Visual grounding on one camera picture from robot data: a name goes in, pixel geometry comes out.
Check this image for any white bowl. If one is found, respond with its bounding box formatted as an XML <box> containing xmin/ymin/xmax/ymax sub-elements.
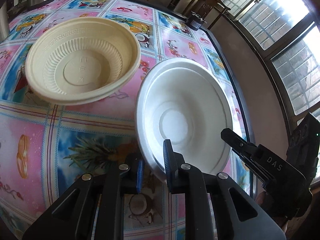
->
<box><xmin>135</xmin><ymin>58</ymin><xmax>233</xmax><ymax>183</ymax></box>

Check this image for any large beige ribbed bowl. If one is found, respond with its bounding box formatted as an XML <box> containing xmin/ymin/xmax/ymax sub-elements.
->
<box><xmin>25</xmin><ymin>17</ymin><xmax>141</xmax><ymax>106</ymax></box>

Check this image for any right hand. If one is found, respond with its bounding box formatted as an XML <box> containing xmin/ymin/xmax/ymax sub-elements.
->
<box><xmin>255</xmin><ymin>191</ymin><xmax>297</xmax><ymax>233</ymax></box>

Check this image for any colourful fruit print tablecloth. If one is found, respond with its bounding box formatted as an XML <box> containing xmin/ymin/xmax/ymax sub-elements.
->
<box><xmin>1</xmin><ymin>0</ymin><xmax>247</xmax><ymax>239</ymax></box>

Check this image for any small black round device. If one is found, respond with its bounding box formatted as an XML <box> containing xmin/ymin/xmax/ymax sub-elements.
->
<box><xmin>185</xmin><ymin>11</ymin><xmax>207</xmax><ymax>31</ymax></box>

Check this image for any wooden chair by window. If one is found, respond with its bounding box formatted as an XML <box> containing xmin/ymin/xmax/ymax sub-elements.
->
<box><xmin>167</xmin><ymin>0</ymin><xmax>232</xmax><ymax>30</ymax></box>

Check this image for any slim steel thermos flask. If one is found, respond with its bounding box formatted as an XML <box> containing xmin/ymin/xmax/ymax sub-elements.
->
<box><xmin>0</xmin><ymin>2</ymin><xmax>10</xmax><ymax>42</ymax></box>

